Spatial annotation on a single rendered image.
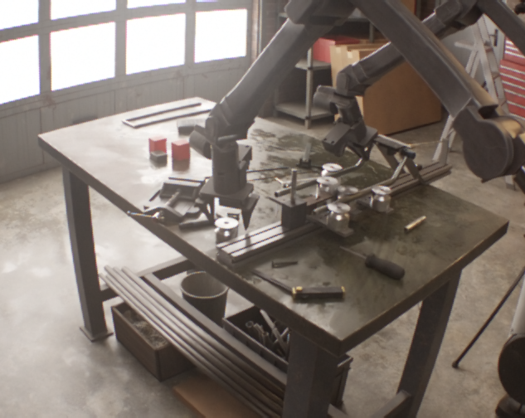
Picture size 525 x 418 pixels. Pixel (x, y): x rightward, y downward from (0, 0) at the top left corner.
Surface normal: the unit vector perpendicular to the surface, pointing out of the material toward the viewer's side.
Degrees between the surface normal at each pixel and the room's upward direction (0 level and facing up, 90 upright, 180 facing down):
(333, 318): 0
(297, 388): 90
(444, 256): 0
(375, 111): 81
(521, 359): 90
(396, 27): 85
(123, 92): 90
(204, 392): 2
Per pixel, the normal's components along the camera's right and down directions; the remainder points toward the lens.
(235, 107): -0.65, 0.15
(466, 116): -0.80, 0.21
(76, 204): 0.65, 0.34
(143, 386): 0.03, -0.90
